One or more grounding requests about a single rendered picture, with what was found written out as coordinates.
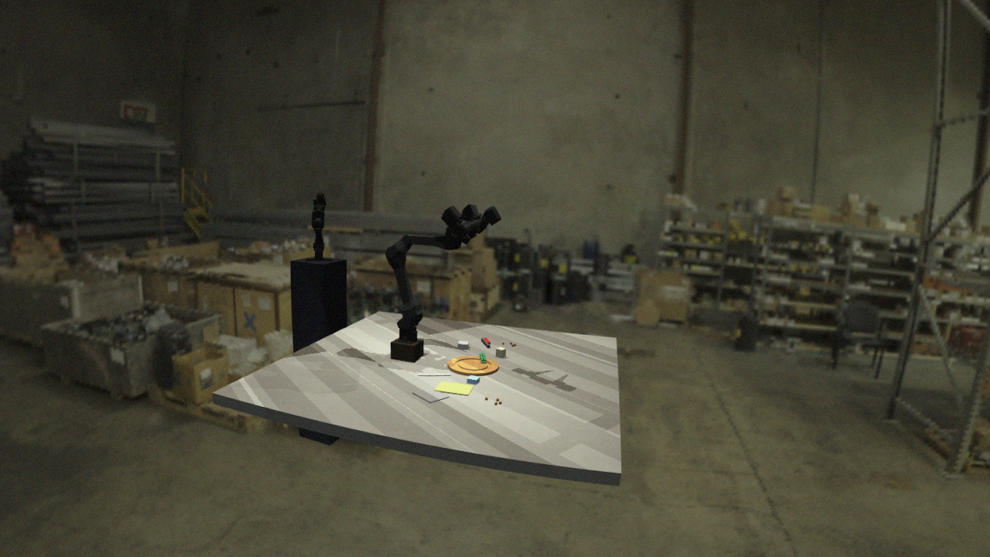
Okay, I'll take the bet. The tan round board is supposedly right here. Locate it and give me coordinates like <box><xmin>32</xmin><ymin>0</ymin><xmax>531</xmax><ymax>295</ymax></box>
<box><xmin>448</xmin><ymin>356</ymin><xmax>499</xmax><ymax>376</ymax></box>

